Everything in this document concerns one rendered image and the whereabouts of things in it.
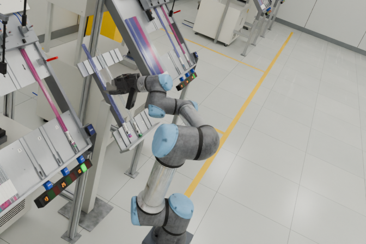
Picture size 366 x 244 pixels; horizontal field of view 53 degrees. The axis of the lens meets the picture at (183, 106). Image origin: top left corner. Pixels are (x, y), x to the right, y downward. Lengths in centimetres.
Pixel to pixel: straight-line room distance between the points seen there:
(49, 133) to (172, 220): 65
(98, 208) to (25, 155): 102
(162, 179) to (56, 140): 58
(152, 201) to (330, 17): 768
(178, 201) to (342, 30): 759
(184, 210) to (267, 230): 137
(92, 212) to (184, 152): 135
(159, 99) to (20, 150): 59
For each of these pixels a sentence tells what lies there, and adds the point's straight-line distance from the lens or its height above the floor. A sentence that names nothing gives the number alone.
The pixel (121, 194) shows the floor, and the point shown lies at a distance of 265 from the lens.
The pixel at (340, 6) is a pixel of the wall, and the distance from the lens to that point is 874.
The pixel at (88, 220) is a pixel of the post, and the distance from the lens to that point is 245.
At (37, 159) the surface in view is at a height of 78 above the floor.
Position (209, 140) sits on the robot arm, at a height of 118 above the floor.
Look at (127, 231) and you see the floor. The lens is 244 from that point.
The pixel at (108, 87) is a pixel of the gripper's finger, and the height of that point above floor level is 99.
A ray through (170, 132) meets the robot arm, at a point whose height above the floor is 118.
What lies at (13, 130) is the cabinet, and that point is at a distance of 205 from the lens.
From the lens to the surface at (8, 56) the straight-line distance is 170.
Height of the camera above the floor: 185
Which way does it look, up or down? 29 degrees down
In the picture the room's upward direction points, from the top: 18 degrees clockwise
